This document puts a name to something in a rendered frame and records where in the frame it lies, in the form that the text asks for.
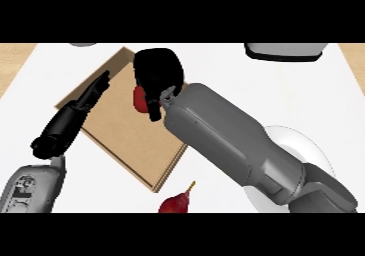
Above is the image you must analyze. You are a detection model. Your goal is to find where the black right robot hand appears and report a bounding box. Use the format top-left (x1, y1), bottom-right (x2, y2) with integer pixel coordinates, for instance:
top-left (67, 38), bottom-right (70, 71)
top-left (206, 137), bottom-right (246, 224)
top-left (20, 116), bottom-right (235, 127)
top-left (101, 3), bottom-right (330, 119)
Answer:
top-left (132, 47), bottom-right (187, 123)

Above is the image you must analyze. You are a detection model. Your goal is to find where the brown cardboard box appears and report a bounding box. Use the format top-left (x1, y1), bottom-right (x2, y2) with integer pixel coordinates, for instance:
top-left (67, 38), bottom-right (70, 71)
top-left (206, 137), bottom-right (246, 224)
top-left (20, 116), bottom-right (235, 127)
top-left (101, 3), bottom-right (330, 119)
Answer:
top-left (54, 46), bottom-right (191, 194)

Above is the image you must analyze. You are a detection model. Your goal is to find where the dark red pear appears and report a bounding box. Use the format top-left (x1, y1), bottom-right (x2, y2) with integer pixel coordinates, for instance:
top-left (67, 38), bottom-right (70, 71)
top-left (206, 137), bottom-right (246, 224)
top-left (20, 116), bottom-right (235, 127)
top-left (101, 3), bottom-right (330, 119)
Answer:
top-left (157, 180), bottom-right (197, 214)

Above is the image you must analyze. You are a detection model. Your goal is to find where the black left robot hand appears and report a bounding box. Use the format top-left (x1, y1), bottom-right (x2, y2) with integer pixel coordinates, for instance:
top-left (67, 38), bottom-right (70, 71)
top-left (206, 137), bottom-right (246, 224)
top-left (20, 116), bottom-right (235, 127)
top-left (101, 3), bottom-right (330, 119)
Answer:
top-left (30, 69), bottom-right (113, 160)

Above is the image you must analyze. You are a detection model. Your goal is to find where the white plate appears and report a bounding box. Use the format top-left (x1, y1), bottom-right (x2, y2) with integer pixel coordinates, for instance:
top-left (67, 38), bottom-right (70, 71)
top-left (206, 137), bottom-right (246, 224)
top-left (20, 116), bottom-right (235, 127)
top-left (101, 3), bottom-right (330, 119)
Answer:
top-left (243, 125), bottom-right (337, 214)

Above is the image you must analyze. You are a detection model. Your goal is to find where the white appliance with black base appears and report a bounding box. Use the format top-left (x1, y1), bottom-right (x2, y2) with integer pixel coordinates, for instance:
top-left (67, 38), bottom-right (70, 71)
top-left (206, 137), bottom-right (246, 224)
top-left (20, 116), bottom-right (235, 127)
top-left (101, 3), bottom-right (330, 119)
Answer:
top-left (243, 43), bottom-right (328, 63)

